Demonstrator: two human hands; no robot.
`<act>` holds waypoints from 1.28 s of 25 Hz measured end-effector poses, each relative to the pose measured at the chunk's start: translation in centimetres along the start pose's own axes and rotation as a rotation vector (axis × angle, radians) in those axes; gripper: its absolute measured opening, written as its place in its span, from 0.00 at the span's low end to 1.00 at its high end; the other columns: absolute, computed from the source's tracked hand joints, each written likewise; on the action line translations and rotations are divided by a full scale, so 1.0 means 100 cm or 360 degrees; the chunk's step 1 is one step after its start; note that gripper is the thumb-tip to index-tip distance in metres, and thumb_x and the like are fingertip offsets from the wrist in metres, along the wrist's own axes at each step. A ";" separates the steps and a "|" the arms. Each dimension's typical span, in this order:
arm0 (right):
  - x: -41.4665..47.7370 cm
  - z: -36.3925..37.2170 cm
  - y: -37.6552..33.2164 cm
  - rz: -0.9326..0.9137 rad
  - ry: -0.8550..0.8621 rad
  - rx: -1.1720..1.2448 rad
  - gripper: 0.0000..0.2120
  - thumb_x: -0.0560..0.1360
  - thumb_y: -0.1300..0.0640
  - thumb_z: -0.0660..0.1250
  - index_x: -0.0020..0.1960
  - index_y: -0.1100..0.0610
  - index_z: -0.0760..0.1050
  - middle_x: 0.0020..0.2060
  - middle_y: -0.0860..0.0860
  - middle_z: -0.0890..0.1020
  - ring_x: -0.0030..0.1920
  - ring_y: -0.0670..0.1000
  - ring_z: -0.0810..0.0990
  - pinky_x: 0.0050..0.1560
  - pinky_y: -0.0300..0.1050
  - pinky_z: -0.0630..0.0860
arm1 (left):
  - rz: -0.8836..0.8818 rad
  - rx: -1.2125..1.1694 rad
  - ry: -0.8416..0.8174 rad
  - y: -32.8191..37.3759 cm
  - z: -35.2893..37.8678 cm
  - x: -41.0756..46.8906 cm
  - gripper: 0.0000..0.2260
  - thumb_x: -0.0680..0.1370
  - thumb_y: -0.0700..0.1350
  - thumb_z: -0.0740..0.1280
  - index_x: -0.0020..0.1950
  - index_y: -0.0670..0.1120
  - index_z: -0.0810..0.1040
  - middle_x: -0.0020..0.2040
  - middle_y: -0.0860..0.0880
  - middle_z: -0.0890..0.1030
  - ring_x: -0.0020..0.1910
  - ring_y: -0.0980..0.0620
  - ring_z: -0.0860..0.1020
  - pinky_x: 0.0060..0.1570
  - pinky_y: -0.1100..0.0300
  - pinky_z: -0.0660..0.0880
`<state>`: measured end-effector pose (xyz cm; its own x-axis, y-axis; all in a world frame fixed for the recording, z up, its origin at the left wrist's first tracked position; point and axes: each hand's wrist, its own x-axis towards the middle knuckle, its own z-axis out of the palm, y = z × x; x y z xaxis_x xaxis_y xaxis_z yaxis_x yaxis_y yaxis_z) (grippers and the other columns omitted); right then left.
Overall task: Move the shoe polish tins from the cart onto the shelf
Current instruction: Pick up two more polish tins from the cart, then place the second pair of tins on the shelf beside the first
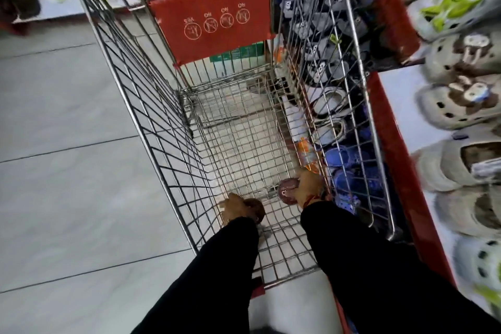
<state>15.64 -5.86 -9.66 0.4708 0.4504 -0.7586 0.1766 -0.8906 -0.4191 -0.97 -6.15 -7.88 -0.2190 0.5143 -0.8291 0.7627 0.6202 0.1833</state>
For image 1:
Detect person's left hand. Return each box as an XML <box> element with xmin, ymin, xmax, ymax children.
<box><xmin>217</xmin><ymin>193</ymin><xmax>259</xmax><ymax>225</ymax></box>

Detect person's right hand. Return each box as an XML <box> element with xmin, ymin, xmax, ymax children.
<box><xmin>294</xmin><ymin>168</ymin><xmax>328</xmax><ymax>207</ymax></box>

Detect person's right forearm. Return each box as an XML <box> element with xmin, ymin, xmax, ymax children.
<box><xmin>300</xmin><ymin>201</ymin><xmax>501</xmax><ymax>334</ymax></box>

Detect person's left forearm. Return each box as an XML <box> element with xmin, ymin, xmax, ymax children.
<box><xmin>131</xmin><ymin>217</ymin><xmax>261</xmax><ymax>334</ymax></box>

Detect orange drink bottle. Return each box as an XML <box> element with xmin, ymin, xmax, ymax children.
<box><xmin>295</xmin><ymin>137</ymin><xmax>322</xmax><ymax>174</ymax></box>

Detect pile of dark blue clogs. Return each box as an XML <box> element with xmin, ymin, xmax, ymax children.
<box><xmin>274</xmin><ymin>0</ymin><xmax>392</xmax><ymax>225</ymax></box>

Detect red display shelf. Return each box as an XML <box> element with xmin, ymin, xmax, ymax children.
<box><xmin>358</xmin><ymin>0</ymin><xmax>458</xmax><ymax>291</ymax></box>

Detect row of grey charm clogs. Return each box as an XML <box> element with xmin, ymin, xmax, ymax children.
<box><xmin>385</xmin><ymin>0</ymin><xmax>501</xmax><ymax>319</ymax></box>

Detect red cart seat flap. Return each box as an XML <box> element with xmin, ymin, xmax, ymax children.
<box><xmin>148</xmin><ymin>0</ymin><xmax>275</xmax><ymax>68</ymax></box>

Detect dark brown furry item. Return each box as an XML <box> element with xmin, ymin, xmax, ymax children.
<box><xmin>0</xmin><ymin>0</ymin><xmax>42</xmax><ymax>36</ymax></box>

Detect metal wire shopping cart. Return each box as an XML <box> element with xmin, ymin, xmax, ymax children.
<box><xmin>51</xmin><ymin>0</ymin><xmax>397</xmax><ymax>291</ymax></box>

